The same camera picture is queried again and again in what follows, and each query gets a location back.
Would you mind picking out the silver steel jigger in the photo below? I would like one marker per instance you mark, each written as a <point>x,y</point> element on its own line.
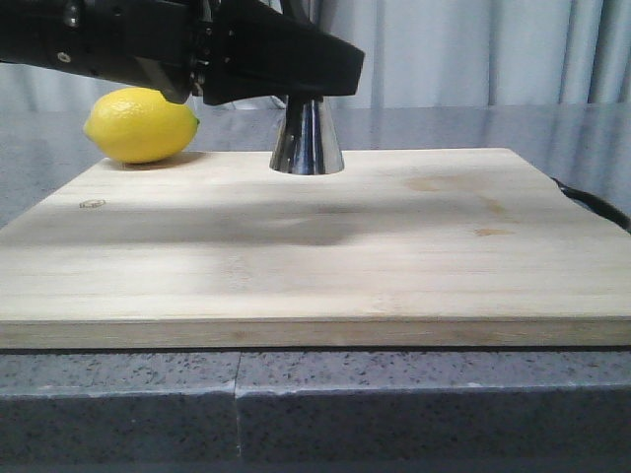
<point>307,143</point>

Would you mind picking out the yellow lemon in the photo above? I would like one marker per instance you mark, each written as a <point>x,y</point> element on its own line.
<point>139,126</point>

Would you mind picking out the grey curtain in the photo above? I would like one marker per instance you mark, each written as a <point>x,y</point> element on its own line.
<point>475,53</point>

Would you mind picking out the light wooden cutting board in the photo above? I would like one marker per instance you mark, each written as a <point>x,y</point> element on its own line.
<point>471,247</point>

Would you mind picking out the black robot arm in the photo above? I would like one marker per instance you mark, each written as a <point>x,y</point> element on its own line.
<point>32,33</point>

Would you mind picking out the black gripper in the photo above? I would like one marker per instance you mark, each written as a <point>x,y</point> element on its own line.
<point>248,49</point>

